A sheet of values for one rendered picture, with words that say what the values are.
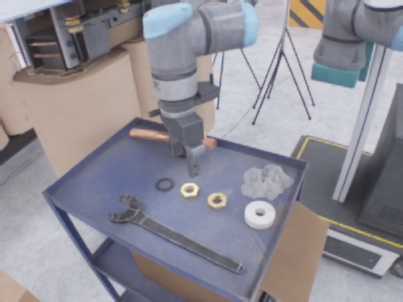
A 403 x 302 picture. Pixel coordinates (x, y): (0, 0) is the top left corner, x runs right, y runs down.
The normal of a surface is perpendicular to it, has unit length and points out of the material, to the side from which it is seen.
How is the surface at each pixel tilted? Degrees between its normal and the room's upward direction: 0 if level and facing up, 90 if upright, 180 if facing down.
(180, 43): 89
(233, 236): 0
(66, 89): 90
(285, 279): 26
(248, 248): 0
